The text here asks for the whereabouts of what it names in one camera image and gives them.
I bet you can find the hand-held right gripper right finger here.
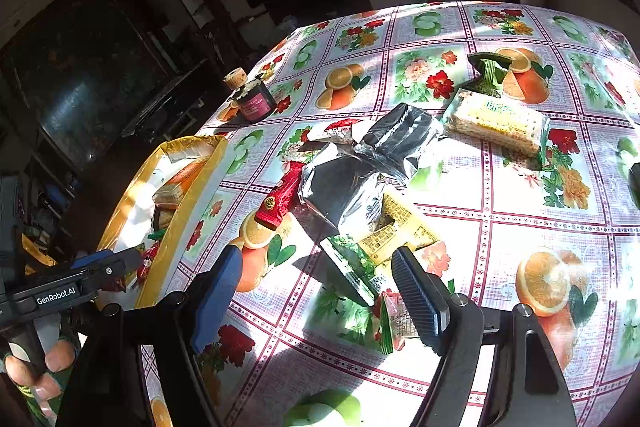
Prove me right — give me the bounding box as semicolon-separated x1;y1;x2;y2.
391;246;577;427

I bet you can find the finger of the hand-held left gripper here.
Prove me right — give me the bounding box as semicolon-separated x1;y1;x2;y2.
74;248;145;291
70;248;116;271

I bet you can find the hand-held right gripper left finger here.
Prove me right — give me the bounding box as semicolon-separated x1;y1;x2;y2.
55;245;245;427

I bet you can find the large red snack packet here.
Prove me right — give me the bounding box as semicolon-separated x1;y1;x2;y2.
136;241;162;284

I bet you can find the small clear green-edged candy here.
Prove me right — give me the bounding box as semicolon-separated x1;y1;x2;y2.
371;288;419;356

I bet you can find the brown gold snack packet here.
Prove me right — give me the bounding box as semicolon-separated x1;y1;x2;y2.
319;233;382;309

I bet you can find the yellow snack packet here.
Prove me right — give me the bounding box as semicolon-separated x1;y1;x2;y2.
356;191;442;266

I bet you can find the orange cracker pack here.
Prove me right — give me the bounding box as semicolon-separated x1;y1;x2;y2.
154;155;212;211

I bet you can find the white tray yellow taped rim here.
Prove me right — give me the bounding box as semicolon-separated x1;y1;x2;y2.
96;134;229;311

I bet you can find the red gold-emblem candy packet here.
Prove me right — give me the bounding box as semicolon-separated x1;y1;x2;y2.
254;160;307;231

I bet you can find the silver foil snack packet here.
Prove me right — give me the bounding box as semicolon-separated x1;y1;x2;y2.
297;141;397;236

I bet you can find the clear foil dark cookie packet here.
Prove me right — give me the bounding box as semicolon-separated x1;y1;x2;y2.
354;103;447;178

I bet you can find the red white snack packet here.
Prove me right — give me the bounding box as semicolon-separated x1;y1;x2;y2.
306;117;369;146

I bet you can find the small green candy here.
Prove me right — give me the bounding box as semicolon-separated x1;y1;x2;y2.
466;51;514;98

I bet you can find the person's left hand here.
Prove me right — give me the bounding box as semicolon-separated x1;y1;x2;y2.
0;338;77;415

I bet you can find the fruit and flower printed tablecloth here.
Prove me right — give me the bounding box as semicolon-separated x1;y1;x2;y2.
140;1;640;427

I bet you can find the dark glass cabinet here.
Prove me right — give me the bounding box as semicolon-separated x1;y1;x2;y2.
0;0;177;180

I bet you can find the dark jar red label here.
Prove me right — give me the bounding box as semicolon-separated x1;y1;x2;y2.
234;77;278;124

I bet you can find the cork stopper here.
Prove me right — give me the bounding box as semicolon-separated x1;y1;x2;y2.
223;67;250;91

